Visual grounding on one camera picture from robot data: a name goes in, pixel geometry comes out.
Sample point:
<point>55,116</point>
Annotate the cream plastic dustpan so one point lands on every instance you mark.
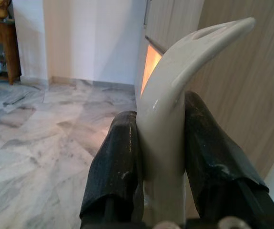
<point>165,133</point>

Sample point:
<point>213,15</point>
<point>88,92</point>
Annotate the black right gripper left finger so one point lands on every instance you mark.
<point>114,171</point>

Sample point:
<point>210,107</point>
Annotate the light wood wardrobe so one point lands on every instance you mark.
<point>236,78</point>

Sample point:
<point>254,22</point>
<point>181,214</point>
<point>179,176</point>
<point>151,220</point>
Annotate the brown wooden side cabinet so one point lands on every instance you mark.
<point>2,50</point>

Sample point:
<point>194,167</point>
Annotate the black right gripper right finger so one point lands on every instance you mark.
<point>217,152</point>

